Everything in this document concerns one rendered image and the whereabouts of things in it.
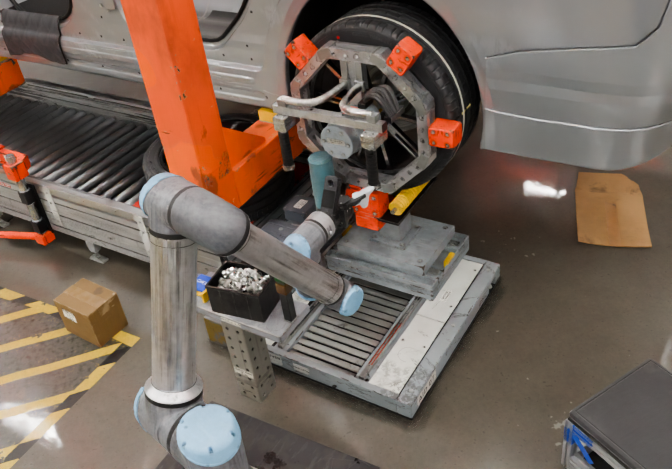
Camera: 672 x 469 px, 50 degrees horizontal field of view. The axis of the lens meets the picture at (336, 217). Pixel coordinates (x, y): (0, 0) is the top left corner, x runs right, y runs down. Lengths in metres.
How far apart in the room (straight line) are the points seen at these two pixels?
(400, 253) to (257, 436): 1.03
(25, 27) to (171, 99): 1.59
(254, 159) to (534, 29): 1.15
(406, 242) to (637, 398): 1.13
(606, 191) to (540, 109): 1.36
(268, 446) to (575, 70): 1.44
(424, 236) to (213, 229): 1.54
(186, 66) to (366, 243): 1.07
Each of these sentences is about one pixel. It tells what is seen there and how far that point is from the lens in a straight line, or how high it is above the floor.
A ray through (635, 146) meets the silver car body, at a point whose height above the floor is 0.84.
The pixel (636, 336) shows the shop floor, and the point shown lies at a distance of 2.97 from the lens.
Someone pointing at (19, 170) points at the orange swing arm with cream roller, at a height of 0.48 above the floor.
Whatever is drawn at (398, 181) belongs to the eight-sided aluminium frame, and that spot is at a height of 0.64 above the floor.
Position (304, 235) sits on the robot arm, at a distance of 2.03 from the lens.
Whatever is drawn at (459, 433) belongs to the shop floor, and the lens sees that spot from 2.59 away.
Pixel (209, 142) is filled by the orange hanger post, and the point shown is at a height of 0.85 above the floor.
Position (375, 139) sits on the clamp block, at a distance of 2.26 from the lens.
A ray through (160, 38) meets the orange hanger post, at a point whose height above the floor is 1.26.
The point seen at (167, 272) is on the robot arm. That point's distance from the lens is 1.75.
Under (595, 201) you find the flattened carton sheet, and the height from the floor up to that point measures 0.01.
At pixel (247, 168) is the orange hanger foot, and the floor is 0.65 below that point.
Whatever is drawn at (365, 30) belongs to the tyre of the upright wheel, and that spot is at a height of 1.16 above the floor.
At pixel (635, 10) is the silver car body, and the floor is 1.27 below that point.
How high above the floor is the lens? 2.05
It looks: 35 degrees down
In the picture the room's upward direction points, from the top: 8 degrees counter-clockwise
